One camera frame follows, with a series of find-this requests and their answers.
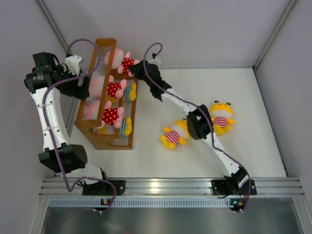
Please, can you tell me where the pink toy on shelf front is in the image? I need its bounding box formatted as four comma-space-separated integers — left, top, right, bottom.
101, 101, 124, 121

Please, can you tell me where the yellow pink-striped toy front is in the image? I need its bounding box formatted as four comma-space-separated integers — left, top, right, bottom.
160, 118, 191, 150

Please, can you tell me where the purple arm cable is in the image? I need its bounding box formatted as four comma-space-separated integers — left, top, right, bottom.
143, 42, 252, 213
43, 38, 117, 215

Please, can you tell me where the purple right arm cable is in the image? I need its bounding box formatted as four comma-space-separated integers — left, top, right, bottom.
143, 42, 252, 213

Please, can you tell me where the white slotted cable duct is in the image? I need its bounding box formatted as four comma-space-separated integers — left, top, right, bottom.
49, 197, 244, 208

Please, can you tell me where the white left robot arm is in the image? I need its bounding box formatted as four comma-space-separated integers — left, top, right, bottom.
24, 52, 110, 195

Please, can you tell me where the right aluminium frame post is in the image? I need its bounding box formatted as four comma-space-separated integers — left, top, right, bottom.
253, 0, 299, 73

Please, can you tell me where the yellow blue-striped toy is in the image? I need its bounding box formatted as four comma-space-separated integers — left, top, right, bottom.
97, 117, 134, 137
107, 82, 137, 103

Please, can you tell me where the yellow blue-striped toy on shelf front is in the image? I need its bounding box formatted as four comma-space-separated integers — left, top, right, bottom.
97, 117, 134, 137

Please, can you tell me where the left aluminium frame post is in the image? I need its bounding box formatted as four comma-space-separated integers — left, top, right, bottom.
36, 0, 85, 74

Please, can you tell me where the pink red-dotted toy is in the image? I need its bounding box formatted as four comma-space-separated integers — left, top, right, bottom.
111, 48, 140, 77
89, 75, 127, 99

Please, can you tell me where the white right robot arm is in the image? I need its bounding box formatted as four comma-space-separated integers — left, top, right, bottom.
129, 60, 252, 195

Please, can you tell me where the aluminium frame post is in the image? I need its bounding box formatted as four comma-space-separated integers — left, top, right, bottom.
253, 0, 299, 73
36, 0, 85, 74

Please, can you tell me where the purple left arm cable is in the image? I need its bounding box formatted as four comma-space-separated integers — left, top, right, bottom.
43, 38, 117, 215

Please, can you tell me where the wooden tiered shelf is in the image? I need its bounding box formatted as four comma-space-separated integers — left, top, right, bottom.
75, 39, 138, 150

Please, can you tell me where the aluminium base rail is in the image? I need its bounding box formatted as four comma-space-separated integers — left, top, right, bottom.
39, 177, 305, 198

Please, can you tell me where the yellow pink-striped toy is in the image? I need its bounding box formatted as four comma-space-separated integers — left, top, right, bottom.
209, 100, 235, 136
160, 118, 191, 150

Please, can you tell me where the black right mount plate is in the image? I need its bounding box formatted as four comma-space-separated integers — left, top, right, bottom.
211, 179, 249, 198

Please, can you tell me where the black mount plate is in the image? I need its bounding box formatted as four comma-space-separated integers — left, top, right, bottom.
82, 180, 126, 196
211, 179, 249, 198

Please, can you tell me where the black left mount plate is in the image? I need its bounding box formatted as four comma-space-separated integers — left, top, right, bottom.
82, 180, 126, 196

